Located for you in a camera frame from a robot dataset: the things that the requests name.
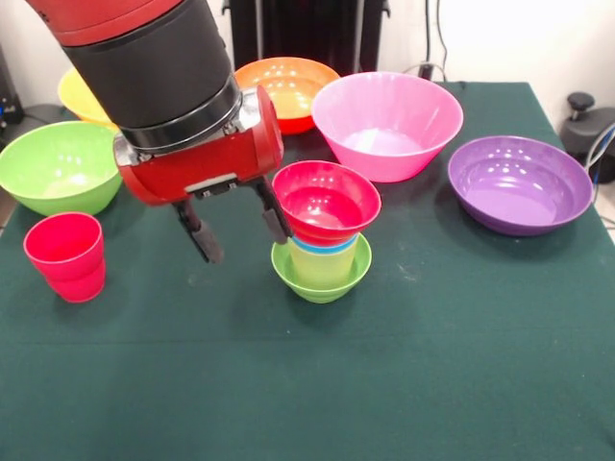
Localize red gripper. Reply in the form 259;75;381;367
112;85;295;265

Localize blue cup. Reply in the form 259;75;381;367
289;233;360;255

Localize small red bowl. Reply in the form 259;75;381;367
271;160;382;247

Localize yellow cup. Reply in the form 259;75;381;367
287;237;359;291

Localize small green bowl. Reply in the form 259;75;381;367
270;230;374;304

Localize large green bowl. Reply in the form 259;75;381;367
0;120;124;217

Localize orange bowl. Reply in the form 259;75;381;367
234;56;341;135

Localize dark green tablecloth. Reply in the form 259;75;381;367
0;80;615;461

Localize large pink bowl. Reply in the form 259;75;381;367
310;71;465;184

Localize large yellow bowl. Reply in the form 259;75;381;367
58;66;120;132

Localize black equipment box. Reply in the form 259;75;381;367
0;45;25;140

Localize purple bowl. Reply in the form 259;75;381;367
447;134;595;236

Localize white and blue cables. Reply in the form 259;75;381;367
584;122;615;193

